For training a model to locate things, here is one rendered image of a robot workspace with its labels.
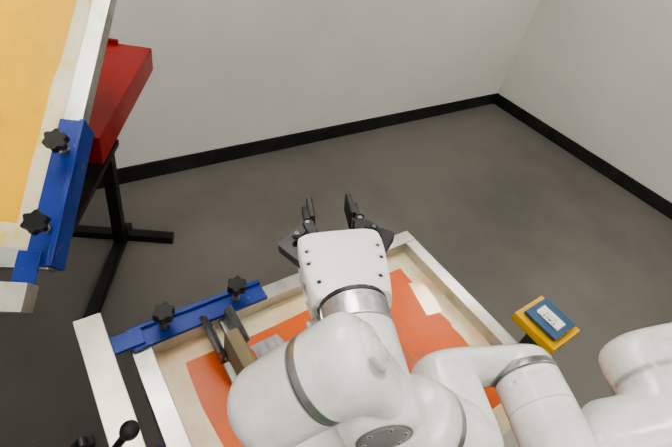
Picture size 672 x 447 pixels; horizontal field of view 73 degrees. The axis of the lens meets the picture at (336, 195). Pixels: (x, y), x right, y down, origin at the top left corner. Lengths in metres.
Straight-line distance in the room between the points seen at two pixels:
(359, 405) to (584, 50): 4.19
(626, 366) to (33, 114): 1.16
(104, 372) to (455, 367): 0.64
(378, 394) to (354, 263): 0.18
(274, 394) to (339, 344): 0.07
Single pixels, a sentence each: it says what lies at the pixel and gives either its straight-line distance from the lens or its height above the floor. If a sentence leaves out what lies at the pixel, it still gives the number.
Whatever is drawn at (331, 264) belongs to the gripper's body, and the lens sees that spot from 0.51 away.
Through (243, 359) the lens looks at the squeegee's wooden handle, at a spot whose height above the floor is 1.06.
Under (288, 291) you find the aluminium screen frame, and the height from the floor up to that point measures 0.99.
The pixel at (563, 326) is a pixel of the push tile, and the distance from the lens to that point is 1.39.
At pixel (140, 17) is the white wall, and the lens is 2.55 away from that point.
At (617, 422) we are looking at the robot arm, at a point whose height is 1.38.
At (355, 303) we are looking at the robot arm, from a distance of 0.46.
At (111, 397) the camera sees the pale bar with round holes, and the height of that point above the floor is 1.04.
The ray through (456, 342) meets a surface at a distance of 1.21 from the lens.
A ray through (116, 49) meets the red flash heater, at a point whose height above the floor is 1.11.
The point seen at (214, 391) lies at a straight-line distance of 1.03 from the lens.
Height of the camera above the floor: 1.88
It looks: 39 degrees down
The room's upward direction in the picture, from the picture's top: 14 degrees clockwise
